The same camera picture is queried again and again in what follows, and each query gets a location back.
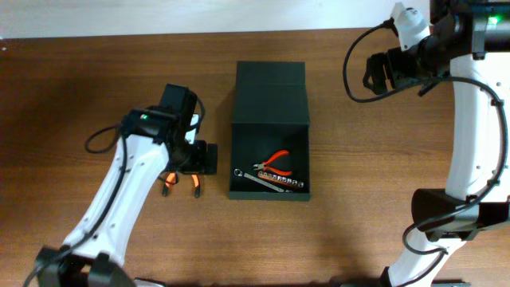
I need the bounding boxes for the orange black needle-nose pliers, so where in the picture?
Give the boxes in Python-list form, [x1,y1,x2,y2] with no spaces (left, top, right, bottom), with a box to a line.
[159,172,201,199]

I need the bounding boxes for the silver ratchet wrench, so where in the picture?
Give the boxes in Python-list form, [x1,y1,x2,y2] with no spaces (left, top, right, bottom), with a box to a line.
[233,169,291,193]

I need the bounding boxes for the red diagonal cutters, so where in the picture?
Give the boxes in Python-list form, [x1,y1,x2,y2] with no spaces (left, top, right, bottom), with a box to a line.
[252,149,294,177]

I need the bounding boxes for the orange socket bit rail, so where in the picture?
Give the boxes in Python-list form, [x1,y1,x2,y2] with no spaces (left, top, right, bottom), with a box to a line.
[257,171,304,188]

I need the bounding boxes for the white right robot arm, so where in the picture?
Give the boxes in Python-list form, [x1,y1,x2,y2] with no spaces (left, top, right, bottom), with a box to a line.
[363,1,509,286]

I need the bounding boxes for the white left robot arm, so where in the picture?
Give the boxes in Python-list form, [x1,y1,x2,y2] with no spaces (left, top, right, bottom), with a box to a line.
[23,84,218,286]

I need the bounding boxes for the black open storage box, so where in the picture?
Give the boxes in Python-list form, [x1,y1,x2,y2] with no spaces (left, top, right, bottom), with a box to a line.
[228,61,311,202]

